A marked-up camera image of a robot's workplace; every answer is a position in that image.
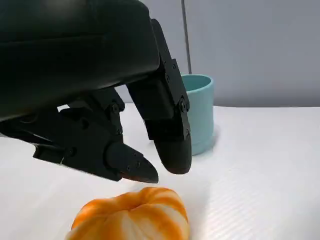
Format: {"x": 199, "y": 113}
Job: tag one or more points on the orange white toy bread roll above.
{"x": 135, "y": 220}

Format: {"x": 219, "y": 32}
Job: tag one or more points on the pale green mug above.
{"x": 201, "y": 117}

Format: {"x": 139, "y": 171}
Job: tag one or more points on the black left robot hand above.
{"x": 62, "y": 62}

